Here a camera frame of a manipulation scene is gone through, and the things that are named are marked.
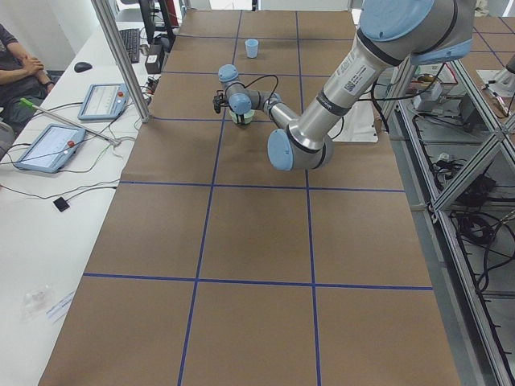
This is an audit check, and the light green bowl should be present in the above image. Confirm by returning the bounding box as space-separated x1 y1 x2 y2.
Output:
229 109 255 128

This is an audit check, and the light blue plastic cup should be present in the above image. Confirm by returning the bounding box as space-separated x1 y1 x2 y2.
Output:
245 39 259 59

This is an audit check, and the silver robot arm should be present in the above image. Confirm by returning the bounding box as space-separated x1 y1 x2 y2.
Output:
213 0 476 170

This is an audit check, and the orange black electronics board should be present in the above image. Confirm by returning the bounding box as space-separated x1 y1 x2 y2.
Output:
142 76 159 95

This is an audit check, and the black box with label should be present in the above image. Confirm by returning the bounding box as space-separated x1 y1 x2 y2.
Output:
145 44 165 75

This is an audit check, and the black keyboard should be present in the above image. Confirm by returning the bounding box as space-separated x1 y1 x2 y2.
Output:
119 28 140 64

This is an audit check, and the far blue teach pendant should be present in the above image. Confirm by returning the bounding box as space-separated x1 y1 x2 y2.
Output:
77 84 130 121

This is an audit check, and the blue teach pendant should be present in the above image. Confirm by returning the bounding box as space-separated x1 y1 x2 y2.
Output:
14 124 85 174
77 84 130 121

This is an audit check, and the black computer mouse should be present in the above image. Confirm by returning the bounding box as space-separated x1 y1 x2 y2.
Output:
73 62 93 73

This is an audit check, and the near blue teach pendant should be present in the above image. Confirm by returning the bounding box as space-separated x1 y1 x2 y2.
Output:
14 124 85 174

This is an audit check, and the small black square pad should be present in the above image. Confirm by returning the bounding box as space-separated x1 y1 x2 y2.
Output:
53 197 70 212

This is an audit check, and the metal rod green tip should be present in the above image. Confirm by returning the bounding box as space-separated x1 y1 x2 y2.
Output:
20 98 121 146

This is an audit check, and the seated person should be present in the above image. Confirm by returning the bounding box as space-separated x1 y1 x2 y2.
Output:
1 27 55 154

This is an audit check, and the clear plastic bag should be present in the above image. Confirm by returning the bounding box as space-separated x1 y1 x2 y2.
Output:
20 285 55 322

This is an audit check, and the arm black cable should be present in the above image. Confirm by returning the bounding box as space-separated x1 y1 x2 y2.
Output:
241 74 282 105

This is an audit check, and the white central pedestal column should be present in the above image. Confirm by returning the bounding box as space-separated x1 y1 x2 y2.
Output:
329 0 379 143

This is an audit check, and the aluminium frame post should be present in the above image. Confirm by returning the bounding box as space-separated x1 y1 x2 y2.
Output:
91 0 150 123

